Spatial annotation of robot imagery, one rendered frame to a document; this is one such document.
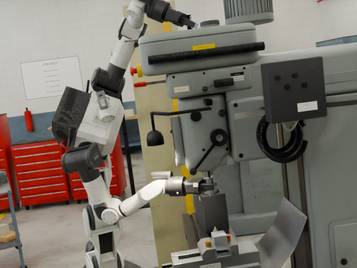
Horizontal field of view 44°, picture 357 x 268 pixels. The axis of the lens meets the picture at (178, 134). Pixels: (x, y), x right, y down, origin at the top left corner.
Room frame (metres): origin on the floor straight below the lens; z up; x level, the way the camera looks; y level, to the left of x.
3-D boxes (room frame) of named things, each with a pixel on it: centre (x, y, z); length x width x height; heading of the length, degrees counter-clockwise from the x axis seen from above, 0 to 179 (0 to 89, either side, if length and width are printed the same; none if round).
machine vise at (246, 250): (1.70, -0.08, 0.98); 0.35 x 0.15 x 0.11; 95
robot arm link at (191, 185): (1.88, -0.02, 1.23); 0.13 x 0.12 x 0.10; 161
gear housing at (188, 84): (1.85, -0.15, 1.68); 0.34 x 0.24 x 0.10; 93
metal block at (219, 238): (1.70, -0.11, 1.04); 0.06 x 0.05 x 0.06; 5
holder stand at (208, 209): (2.21, -0.12, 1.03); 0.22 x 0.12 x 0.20; 10
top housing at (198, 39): (1.85, -0.12, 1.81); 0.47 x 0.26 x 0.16; 93
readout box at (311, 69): (1.53, -0.42, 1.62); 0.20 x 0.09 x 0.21; 93
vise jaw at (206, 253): (1.70, -0.06, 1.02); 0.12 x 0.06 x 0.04; 5
